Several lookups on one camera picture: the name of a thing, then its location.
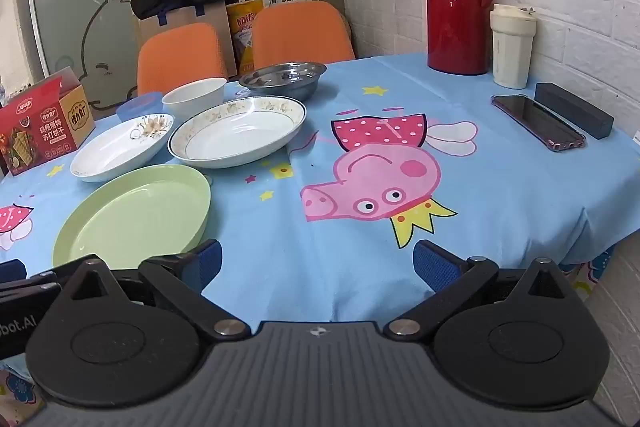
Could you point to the cream tumbler cup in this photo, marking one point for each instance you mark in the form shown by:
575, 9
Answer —
512, 52

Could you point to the yellow packet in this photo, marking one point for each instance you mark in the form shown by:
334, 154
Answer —
242, 37

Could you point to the brown paper bag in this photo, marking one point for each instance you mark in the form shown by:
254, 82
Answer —
210, 19

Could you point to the large white floral-rim plate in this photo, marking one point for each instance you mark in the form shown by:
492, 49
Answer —
235, 139

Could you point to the red and tan snack box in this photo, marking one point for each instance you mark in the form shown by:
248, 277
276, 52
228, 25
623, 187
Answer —
45, 132

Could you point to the black rectangular case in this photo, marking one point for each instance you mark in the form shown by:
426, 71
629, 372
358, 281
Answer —
575, 107

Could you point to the stainless steel bowl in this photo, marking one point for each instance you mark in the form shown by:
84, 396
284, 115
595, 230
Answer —
285, 79

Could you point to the blue cartoon tablecloth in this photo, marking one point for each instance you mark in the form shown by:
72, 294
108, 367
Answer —
350, 107

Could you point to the floral under cloth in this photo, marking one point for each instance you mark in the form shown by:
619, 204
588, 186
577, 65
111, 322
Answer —
597, 272

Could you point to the smartphone in clear case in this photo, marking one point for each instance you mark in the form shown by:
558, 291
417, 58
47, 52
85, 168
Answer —
537, 119

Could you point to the white ceramic bowl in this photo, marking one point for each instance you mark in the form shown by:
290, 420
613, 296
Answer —
195, 99

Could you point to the small white floral plate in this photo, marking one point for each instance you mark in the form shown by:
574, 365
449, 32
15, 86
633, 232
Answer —
110, 152

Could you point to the blue translucent bowl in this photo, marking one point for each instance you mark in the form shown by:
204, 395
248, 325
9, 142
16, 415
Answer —
135, 104

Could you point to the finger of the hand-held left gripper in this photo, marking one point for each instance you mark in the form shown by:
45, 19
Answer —
11, 269
35, 289

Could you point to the orange covered chair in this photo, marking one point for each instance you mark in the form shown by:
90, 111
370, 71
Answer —
180, 57
300, 34

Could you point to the green plastic plate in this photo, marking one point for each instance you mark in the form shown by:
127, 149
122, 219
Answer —
130, 217

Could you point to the frosted glass cartoon partition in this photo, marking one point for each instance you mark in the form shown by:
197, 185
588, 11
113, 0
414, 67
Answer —
75, 7

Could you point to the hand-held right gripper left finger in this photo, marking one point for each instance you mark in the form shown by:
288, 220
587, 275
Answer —
207, 259

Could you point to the red thermos jug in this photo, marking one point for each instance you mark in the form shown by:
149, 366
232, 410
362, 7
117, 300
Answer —
455, 7

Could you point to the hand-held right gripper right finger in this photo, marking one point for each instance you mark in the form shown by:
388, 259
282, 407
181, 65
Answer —
432, 263

